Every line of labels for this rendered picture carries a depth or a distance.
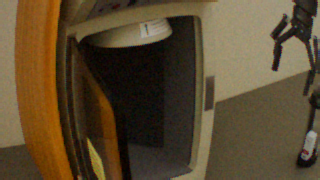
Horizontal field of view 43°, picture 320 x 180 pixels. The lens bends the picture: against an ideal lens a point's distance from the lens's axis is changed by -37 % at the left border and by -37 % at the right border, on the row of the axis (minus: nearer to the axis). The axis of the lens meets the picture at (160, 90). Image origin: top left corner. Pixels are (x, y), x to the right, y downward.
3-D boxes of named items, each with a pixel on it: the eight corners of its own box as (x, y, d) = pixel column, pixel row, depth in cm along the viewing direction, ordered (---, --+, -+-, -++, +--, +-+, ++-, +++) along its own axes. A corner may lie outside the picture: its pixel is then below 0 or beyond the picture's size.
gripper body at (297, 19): (288, 0, 104) (284, 29, 106) (310, 14, 99) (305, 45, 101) (298, 7, 109) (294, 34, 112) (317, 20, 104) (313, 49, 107)
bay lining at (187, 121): (58, 143, 130) (52, 16, 115) (141, 128, 141) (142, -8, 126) (95, 190, 110) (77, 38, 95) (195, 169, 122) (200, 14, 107)
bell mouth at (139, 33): (75, 33, 115) (77, 13, 113) (145, 15, 123) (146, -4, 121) (102, 55, 101) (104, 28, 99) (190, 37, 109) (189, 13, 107)
